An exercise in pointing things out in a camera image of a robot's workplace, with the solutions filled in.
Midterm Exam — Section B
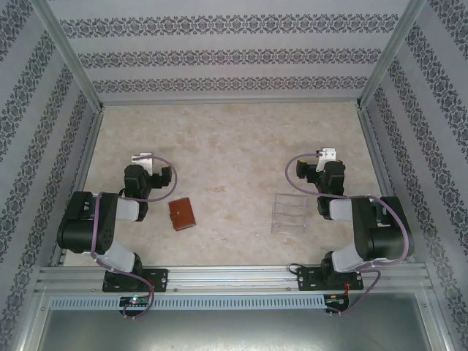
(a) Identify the brown leather card holder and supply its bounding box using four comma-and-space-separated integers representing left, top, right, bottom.
167, 197, 197, 232

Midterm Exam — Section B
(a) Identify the clear acrylic card organizer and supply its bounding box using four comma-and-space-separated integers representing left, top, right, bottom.
271, 193, 307, 235

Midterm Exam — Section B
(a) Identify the grey sheet metal panel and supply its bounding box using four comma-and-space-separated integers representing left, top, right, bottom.
21, 288, 453, 351

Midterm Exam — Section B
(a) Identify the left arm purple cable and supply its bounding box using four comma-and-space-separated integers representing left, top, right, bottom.
89, 155, 179, 320

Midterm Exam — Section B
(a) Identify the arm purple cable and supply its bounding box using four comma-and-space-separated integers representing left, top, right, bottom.
285, 154, 410, 319
89, 155, 179, 320

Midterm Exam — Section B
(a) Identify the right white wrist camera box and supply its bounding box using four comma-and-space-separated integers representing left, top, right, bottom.
316, 147, 337, 173

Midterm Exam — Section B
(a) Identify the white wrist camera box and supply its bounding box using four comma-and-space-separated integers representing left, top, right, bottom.
130, 151, 154, 173
316, 147, 337, 173

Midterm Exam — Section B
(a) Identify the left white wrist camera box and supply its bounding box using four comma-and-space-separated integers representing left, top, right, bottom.
130, 151, 154, 173

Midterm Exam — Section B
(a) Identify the aluminium table side rail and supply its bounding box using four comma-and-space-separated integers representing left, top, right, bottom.
356, 107, 418, 263
49, 109, 105, 267

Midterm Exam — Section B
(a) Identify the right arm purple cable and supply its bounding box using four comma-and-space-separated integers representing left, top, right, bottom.
285, 154, 410, 319

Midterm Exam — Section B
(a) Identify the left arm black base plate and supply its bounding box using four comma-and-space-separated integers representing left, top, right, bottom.
102, 268, 170, 294

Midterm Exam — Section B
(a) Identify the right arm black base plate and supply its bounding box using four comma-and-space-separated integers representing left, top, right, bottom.
296, 265, 365, 293

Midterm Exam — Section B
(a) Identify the aluminium mounting rail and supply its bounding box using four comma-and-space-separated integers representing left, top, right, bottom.
34, 265, 434, 293

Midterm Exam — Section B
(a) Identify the aluminium frame post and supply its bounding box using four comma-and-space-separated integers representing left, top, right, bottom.
31, 0, 107, 113
355, 0, 429, 110

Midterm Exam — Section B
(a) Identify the slotted grey cable duct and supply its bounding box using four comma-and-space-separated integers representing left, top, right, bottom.
49, 295, 327, 310

